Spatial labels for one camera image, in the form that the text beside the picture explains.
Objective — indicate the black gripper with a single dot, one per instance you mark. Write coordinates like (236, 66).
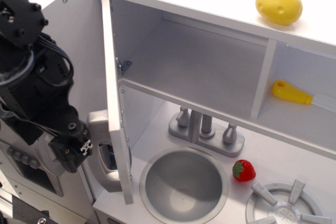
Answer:
(30, 111)

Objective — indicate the grey toy faucet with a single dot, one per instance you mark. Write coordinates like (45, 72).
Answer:
(200, 129)

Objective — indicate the grey toy telephone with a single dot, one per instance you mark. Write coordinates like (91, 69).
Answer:
(101, 162)

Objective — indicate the red toy strawberry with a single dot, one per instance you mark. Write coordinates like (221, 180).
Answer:
(243, 171)

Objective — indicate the yellow toy potato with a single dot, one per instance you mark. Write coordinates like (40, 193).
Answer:
(281, 12)

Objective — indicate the grey ice dispenser panel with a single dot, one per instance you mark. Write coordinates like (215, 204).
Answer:
(29, 167)

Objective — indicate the yellow handled toy knife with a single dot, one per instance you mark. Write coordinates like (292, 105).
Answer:
(286, 91)

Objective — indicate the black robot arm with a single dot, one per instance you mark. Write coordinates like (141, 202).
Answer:
(36, 77)

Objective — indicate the white microwave door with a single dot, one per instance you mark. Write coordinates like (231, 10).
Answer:
(114, 110)

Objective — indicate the white toy kitchen cabinet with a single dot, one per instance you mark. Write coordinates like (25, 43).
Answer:
(217, 57)

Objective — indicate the silver sink bowl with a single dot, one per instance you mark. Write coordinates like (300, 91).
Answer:
(183, 185)

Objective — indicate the grey toy stove burner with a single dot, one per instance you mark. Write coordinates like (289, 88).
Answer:
(283, 203)

